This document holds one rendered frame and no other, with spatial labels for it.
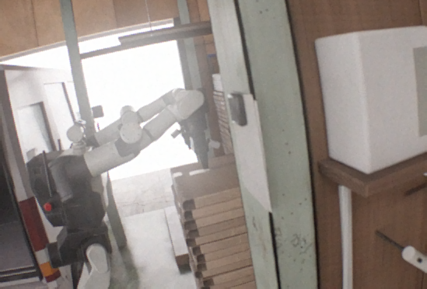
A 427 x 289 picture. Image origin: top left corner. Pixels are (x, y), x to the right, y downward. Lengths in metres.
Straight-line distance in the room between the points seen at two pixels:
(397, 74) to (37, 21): 3.73
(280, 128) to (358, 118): 0.07
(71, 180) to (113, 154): 0.17
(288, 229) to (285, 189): 0.04
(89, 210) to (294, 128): 1.11
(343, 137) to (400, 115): 0.06
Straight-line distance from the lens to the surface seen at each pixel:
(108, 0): 3.75
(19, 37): 3.91
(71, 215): 1.36
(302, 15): 0.34
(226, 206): 1.30
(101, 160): 1.13
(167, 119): 1.17
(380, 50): 0.30
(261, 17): 0.30
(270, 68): 0.29
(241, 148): 0.35
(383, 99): 0.30
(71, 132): 1.33
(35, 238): 1.96
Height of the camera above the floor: 1.58
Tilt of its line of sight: 11 degrees down
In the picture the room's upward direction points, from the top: 10 degrees counter-clockwise
